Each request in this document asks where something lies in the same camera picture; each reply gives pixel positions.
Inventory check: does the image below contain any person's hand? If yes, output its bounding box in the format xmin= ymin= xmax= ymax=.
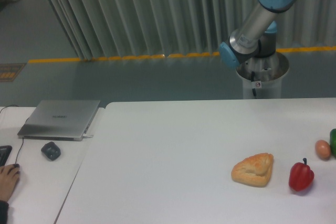
xmin=0 ymin=164 xmax=20 ymax=202

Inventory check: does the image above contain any black computer mouse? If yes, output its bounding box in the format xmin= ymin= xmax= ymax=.
xmin=9 ymin=164 xmax=20 ymax=176

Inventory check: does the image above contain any red bell pepper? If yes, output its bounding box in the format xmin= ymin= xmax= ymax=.
xmin=288 ymin=157 xmax=314 ymax=191

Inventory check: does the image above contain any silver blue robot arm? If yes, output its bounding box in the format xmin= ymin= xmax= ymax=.
xmin=219 ymin=0 xmax=296 ymax=68

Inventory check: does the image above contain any dark sleeved forearm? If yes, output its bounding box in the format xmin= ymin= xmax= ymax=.
xmin=0 ymin=200 xmax=9 ymax=224

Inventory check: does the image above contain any green bell pepper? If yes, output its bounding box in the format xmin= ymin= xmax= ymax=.
xmin=329 ymin=129 xmax=336 ymax=157

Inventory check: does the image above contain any black keyboard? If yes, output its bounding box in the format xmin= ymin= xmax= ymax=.
xmin=0 ymin=145 xmax=12 ymax=166

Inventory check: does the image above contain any black earbuds case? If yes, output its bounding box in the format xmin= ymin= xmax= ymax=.
xmin=41 ymin=142 xmax=61 ymax=161

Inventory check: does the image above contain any silver closed laptop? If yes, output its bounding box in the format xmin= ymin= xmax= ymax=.
xmin=17 ymin=100 xmax=100 ymax=141

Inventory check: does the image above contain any grey pleated curtain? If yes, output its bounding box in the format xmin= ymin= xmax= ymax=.
xmin=34 ymin=0 xmax=336 ymax=61

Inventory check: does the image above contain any golden pastry bread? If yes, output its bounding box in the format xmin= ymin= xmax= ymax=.
xmin=231 ymin=153 xmax=274 ymax=187

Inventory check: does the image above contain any brown egg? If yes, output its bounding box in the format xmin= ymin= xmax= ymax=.
xmin=315 ymin=140 xmax=331 ymax=160

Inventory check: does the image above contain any black mouse cable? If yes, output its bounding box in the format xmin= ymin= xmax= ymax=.
xmin=0 ymin=105 xmax=35 ymax=165

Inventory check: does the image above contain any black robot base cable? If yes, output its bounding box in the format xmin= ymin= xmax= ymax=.
xmin=250 ymin=70 xmax=257 ymax=100

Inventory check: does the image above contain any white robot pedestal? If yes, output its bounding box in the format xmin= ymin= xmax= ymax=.
xmin=236 ymin=52 xmax=289 ymax=99

